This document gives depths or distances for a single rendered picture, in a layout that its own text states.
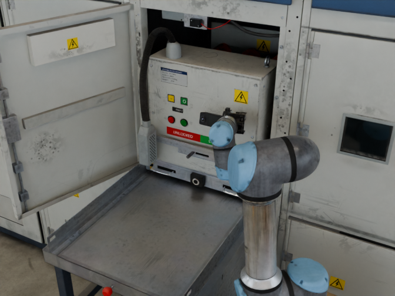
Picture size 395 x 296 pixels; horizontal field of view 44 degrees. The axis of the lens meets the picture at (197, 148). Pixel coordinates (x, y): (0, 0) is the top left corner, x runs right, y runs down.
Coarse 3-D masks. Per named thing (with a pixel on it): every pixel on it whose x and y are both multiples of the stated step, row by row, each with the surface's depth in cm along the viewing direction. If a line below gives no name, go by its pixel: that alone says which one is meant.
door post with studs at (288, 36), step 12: (300, 0) 161; (288, 12) 165; (300, 12) 163; (288, 24) 166; (288, 36) 168; (288, 48) 170; (288, 60) 172; (276, 72) 177; (288, 72) 174; (276, 84) 179; (288, 84) 176; (276, 96) 180; (288, 96) 178; (276, 108) 183; (288, 108) 180; (276, 120) 185; (288, 120) 182; (276, 132) 187; (276, 204) 202; (276, 216) 204; (276, 228) 207
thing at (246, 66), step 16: (192, 48) 205; (192, 64) 186; (208, 64) 187; (224, 64) 188; (240, 64) 188; (256, 64) 188; (272, 64) 188; (272, 80) 186; (272, 96) 191; (272, 112) 196
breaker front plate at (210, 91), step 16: (160, 64) 192; (176, 64) 189; (160, 80) 196; (192, 80) 189; (208, 80) 185; (224, 80) 182; (240, 80) 179; (256, 80) 176; (160, 96) 200; (176, 96) 196; (192, 96) 192; (208, 96) 188; (224, 96) 185; (256, 96) 178; (160, 112) 203; (176, 112) 199; (192, 112) 195; (208, 112) 192; (256, 112) 181; (160, 128) 207; (176, 128) 203; (192, 128) 199; (208, 128) 195; (256, 128) 184; (160, 144) 211; (192, 144) 203; (208, 144) 199; (176, 160) 211; (192, 160) 206; (208, 160) 201
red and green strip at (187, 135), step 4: (168, 128) 205; (172, 128) 204; (168, 132) 206; (172, 132) 205; (176, 132) 204; (180, 132) 203; (184, 132) 202; (188, 132) 201; (180, 136) 204; (184, 136) 203; (188, 136) 202; (192, 136) 201; (196, 136) 200; (200, 136) 199; (204, 136) 198; (196, 140) 200; (200, 140) 199; (204, 140) 199; (208, 140) 198
